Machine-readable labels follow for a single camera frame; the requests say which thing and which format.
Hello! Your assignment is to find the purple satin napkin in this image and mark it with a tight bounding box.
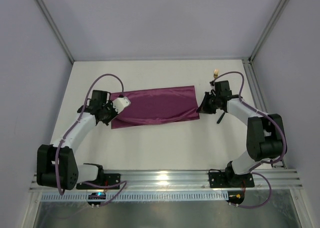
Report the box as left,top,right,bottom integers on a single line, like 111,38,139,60
110,85,200,129

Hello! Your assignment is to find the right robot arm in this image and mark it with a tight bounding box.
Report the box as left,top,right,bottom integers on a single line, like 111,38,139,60
197,80,287,189

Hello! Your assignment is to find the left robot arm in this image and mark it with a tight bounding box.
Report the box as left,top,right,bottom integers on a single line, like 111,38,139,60
36,90,130,194

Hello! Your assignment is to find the gold fork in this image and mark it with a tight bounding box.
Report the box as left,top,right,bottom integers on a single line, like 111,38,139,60
213,69,219,79

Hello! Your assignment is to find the left controller board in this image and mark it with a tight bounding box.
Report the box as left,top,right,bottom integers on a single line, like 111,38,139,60
87,191,107,208

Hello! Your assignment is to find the controller board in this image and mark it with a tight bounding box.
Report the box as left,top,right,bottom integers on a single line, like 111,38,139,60
87,191,107,208
226,190,245,207

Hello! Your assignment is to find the right controller board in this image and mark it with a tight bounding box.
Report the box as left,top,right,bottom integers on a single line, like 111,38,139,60
226,190,245,207

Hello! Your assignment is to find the black handled gold knife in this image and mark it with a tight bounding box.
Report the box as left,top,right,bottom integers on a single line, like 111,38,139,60
216,112,226,124

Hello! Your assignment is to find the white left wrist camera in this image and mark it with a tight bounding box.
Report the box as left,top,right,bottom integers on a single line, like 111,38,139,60
112,95,131,114

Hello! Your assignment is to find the right aluminium rail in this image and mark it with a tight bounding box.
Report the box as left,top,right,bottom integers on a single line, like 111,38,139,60
241,57,286,169

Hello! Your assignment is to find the aluminium rail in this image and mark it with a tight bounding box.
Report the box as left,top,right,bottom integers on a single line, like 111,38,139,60
241,57,286,169
28,169,304,193

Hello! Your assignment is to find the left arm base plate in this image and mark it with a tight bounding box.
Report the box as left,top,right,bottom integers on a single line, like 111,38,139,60
76,172,121,190

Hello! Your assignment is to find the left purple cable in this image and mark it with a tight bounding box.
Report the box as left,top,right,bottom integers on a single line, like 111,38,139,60
54,73,129,208

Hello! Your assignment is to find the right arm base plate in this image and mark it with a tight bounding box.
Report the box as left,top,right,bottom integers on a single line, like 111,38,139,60
208,169,255,188

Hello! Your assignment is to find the front aluminium rail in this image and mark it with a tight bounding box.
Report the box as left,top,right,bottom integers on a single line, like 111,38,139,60
28,169,304,193

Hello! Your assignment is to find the slotted cable duct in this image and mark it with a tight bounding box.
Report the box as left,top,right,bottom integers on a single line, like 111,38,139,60
40,190,228,202

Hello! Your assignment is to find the left frame post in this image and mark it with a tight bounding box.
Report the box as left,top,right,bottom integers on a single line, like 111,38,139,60
34,0,75,65

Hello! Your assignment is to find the frame post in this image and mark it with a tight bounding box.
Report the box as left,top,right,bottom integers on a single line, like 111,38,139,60
248,0,290,63
34,0,75,65

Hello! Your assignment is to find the right frame post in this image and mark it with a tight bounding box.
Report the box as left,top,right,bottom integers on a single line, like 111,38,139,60
248,0,290,63

